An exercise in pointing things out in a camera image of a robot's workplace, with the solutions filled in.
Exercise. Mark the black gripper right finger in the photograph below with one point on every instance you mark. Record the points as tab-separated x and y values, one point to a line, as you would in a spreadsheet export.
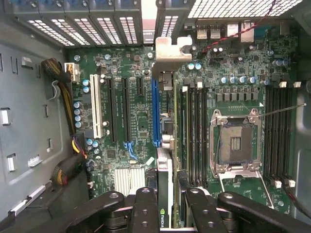
204	213

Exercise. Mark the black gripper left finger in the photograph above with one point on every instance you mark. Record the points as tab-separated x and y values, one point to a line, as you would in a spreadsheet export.
145	213

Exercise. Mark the silver chipset heatsink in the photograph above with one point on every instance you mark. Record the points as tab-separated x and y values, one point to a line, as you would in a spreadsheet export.
130	178

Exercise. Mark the metal socket cover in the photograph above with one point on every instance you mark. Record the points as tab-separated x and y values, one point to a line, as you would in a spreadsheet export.
267	191

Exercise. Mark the CPU socket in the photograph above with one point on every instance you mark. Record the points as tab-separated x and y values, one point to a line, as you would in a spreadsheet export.
235	145

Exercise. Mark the green motherboard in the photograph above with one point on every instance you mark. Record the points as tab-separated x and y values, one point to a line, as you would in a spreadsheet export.
143	121

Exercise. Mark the blue expansion slot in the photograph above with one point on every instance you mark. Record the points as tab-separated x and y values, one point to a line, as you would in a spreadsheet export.
156	109

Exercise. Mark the long black expansion slot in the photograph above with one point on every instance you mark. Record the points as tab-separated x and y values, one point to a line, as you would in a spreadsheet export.
126	109
111	109

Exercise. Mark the black plastic shroud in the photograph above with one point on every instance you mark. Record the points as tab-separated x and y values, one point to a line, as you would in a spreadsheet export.
29	225

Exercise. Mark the white expansion slot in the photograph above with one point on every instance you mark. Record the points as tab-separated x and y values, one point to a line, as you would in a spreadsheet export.
96	106

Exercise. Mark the open black PC case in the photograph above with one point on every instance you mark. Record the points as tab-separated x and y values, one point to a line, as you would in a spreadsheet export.
305	150

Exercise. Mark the short black expansion slot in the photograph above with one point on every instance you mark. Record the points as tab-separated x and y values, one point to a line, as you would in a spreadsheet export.
140	86

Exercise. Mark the thin locking lever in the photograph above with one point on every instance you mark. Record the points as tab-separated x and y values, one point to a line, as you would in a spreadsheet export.
281	111

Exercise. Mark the white power connector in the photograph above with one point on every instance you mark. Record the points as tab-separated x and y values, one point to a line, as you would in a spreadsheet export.
72	72

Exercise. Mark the grey power supply unit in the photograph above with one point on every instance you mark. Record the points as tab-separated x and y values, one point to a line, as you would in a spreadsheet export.
29	97

